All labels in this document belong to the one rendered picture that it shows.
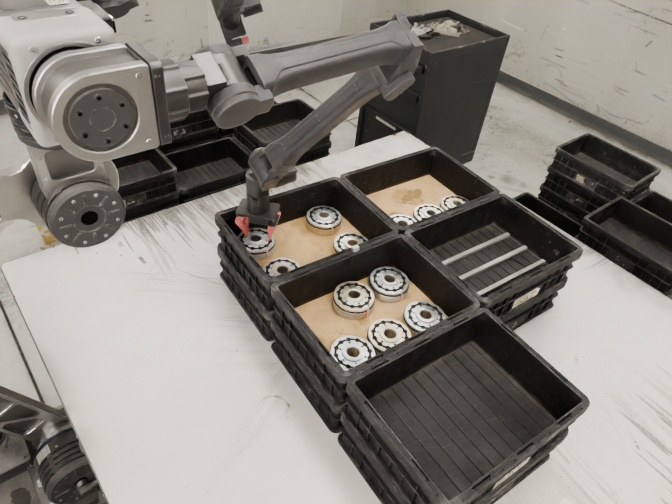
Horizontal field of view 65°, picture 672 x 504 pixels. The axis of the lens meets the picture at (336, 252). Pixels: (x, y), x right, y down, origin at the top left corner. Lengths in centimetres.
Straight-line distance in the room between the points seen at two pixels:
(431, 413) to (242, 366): 48
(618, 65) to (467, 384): 354
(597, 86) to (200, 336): 377
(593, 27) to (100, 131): 411
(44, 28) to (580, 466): 131
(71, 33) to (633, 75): 403
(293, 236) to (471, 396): 65
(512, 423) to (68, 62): 103
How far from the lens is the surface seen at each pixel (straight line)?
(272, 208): 137
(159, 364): 138
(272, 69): 87
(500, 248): 162
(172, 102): 77
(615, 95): 454
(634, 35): 444
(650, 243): 256
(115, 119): 76
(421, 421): 116
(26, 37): 80
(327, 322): 128
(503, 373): 129
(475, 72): 303
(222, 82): 81
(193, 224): 176
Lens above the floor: 179
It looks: 41 degrees down
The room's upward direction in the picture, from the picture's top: 7 degrees clockwise
